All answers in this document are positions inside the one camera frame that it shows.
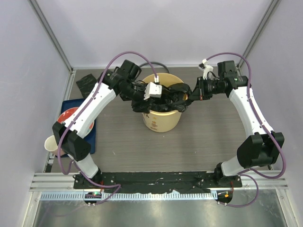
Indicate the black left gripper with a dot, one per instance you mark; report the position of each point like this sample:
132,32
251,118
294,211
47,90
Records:
142,97

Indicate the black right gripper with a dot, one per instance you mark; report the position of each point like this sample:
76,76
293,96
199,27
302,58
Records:
199,92

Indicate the black trash bag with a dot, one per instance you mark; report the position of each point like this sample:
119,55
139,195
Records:
173,97

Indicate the yellow capybara trash bin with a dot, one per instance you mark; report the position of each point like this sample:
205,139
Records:
162,122

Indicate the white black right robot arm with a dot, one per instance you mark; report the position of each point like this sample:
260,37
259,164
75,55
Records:
262,145

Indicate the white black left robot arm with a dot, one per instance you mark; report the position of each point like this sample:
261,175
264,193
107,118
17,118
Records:
70,134

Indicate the folded spare black bags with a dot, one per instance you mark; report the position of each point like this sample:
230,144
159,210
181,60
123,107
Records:
86,85

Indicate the blue tray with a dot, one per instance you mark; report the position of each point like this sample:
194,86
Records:
91,138

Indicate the red and teal plate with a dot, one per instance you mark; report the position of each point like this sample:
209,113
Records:
68,113

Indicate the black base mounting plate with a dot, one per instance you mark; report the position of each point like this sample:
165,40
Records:
165,182

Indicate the white paper cup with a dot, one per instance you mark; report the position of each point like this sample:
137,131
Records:
51,145

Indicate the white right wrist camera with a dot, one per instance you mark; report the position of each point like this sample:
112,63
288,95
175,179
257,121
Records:
207,69

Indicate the aluminium frame rail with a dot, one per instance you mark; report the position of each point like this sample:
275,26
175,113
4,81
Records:
55,182

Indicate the right aluminium corner post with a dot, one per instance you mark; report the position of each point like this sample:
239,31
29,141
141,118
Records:
261,27

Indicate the aluminium corner post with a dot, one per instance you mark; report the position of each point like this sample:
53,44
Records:
261,27
46,26

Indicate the left aluminium corner post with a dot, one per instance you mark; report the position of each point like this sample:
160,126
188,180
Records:
46,26

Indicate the perforated cable duct strip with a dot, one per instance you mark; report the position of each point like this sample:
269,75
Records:
96,196

